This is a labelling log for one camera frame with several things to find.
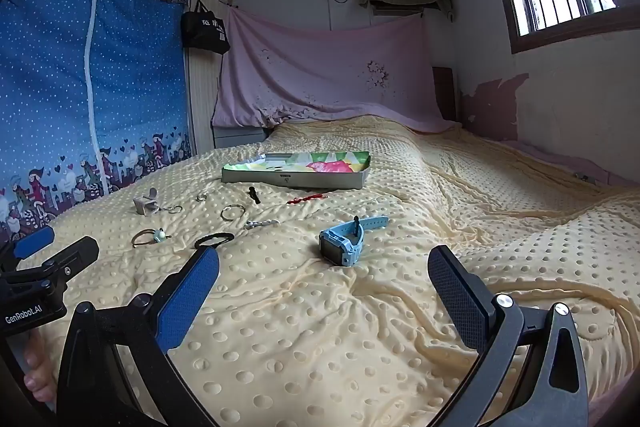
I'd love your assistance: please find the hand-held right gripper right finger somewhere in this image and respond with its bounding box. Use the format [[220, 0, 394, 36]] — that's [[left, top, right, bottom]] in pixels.
[[427, 245, 591, 427]]

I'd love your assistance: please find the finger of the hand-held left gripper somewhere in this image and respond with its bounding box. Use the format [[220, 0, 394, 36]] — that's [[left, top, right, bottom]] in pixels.
[[0, 236, 101, 293], [0, 226, 56, 275]]

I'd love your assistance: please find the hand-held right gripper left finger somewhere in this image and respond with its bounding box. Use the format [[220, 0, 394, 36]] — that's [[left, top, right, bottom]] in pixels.
[[55, 247, 223, 427]]

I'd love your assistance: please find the bracelet with green charm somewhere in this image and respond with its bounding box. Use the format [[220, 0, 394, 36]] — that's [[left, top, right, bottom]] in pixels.
[[131, 228, 171, 249]]

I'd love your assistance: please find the black hair tie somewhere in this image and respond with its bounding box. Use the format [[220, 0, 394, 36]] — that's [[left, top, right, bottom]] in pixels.
[[194, 232, 236, 251]]

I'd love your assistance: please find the silver square keychain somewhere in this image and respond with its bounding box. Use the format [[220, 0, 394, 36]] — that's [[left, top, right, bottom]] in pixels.
[[133, 188, 183, 215]]

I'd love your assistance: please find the grey tin box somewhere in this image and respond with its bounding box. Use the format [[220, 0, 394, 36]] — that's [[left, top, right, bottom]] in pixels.
[[221, 151, 372, 191]]

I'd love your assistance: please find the person's left hand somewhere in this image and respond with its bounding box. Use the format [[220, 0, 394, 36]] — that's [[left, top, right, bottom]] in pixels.
[[22, 332, 61, 403]]

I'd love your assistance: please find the yellow dotted blanket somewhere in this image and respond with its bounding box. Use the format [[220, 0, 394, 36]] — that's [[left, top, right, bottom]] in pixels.
[[10, 114, 640, 427]]

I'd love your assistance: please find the grey nightstand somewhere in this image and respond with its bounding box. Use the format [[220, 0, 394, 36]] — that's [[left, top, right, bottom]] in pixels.
[[212, 125, 271, 150]]

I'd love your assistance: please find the blue printed wardrobe cover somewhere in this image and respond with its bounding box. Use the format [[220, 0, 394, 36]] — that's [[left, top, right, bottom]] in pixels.
[[0, 0, 197, 250]]

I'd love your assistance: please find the dark wooden board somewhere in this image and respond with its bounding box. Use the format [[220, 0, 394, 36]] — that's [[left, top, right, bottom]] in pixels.
[[432, 67, 459, 124]]

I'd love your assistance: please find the pink hanging sheet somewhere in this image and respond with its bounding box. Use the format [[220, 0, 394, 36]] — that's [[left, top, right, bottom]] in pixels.
[[212, 9, 463, 135]]

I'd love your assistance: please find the black tote bag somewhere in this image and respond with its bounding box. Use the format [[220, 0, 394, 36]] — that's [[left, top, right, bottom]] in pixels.
[[180, 0, 232, 55]]

